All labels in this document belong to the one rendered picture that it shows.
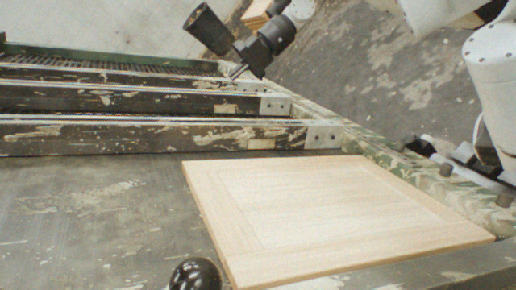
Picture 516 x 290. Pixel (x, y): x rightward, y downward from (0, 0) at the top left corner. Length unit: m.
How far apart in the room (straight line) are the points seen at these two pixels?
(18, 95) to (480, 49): 1.06
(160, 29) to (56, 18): 1.44
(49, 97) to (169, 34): 4.99
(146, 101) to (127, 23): 4.81
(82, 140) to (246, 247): 0.45
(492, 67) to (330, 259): 0.31
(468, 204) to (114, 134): 0.73
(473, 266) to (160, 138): 0.64
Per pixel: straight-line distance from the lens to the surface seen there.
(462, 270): 0.56
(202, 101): 1.15
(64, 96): 1.12
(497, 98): 0.40
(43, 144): 0.81
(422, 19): 0.32
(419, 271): 0.52
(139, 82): 1.37
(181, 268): 0.25
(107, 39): 5.85
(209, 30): 5.05
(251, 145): 0.87
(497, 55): 0.37
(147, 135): 0.80
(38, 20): 5.83
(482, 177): 0.98
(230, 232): 0.52
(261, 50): 0.95
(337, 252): 0.53
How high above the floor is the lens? 1.57
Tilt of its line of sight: 32 degrees down
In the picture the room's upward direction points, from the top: 52 degrees counter-clockwise
